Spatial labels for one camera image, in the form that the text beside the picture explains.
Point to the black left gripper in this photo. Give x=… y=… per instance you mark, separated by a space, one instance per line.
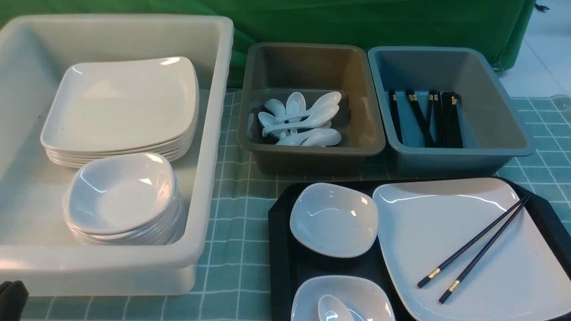
x=13 y=297

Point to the white ceramic soup spoon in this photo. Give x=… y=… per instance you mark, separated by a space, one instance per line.
x=332 y=309

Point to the white bowl tray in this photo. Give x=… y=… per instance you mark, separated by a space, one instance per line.
x=334 y=221
x=364 y=298

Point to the black chopstick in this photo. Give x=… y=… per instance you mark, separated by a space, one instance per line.
x=444 y=297
x=472 y=241

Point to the large white square plate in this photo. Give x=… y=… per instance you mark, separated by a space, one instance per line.
x=421 y=223

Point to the stack of white bowls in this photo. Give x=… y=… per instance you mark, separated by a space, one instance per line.
x=125 y=200

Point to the large white plastic tub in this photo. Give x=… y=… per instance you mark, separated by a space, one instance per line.
x=36 y=245

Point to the stack of white square plates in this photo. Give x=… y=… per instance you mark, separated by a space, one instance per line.
x=103 y=109

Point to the green checkered tablecloth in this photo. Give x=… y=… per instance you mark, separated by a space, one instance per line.
x=232 y=280

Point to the black serving tray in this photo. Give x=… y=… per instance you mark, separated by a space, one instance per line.
x=291 y=263

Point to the pile of white spoons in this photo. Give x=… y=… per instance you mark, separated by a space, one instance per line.
x=295 y=124

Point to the brown plastic bin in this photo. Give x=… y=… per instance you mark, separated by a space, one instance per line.
x=276 y=70

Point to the bundle of black chopsticks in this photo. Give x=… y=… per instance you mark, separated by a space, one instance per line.
x=438 y=123

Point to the grey-blue plastic bin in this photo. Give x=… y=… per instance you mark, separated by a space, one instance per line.
x=492 y=132

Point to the green backdrop cloth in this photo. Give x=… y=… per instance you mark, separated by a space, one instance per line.
x=495 y=28

